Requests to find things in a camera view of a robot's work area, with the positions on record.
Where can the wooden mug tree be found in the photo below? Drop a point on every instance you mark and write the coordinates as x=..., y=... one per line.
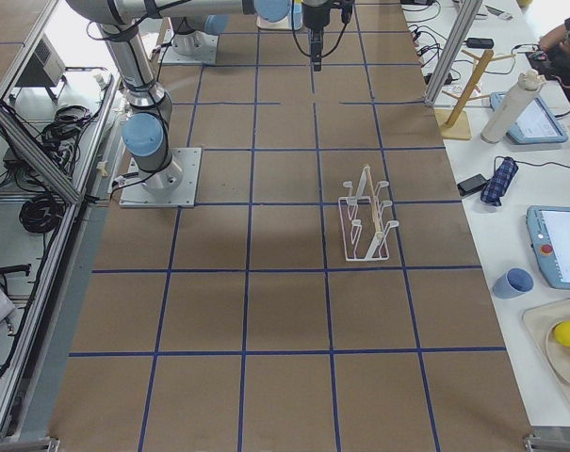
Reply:
x=454, y=123

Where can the black power adapter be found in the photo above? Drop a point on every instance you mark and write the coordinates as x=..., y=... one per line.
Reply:
x=472, y=185

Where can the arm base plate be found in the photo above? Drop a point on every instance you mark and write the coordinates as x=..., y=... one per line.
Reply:
x=174, y=186
x=197, y=48

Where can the blue plaid folded umbrella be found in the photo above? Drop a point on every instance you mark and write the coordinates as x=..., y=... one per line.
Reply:
x=498, y=185

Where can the white wire cup rack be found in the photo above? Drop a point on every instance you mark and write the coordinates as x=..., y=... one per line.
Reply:
x=364, y=225

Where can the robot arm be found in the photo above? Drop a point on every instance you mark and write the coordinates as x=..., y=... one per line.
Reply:
x=209, y=24
x=146, y=133

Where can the blue teach pendant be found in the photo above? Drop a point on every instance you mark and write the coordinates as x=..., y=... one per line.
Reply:
x=549, y=233
x=536, y=125

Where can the beige tray with plate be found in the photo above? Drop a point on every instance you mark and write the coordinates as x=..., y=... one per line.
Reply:
x=540, y=323

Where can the white cylindrical bottle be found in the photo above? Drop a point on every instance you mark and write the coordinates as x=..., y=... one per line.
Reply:
x=514, y=102

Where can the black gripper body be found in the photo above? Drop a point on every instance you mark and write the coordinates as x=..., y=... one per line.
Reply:
x=315, y=15

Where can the blue mug on desk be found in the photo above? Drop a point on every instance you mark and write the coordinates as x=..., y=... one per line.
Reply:
x=513, y=283

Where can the aluminium frame post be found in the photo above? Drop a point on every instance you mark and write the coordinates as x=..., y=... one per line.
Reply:
x=465, y=18

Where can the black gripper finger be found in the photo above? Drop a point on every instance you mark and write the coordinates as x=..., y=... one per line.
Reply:
x=316, y=48

